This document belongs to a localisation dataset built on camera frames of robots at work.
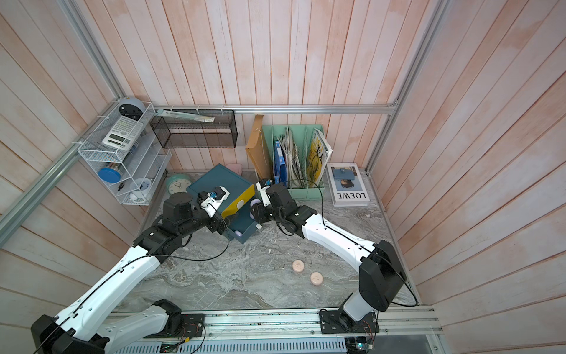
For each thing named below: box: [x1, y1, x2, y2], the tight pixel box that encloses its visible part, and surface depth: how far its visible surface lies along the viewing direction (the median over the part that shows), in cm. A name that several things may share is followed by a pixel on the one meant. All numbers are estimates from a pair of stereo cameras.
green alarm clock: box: [166, 173, 193, 196], surface depth 106 cm
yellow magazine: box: [306, 127, 334, 189], surface depth 103 cm
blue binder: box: [274, 140, 287, 186], surface depth 99 cm
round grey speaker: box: [117, 96, 146, 122], surface depth 84 cm
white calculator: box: [101, 115, 144, 151], surface depth 79 cm
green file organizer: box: [261, 124, 326, 200], surface depth 105 cm
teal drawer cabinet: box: [186, 163, 258, 245], surface depth 88 cm
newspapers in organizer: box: [275, 126, 308, 189], surface depth 102 cm
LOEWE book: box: [326, 162, 370, 208], surface depth 110 cm
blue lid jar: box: [98, 167, 122, 184], surface depth 79 cm
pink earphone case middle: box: [292, 259, 305, 273], surface depth 87 cm
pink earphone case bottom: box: [310, 271, 324, 286], surface depth 84 cm
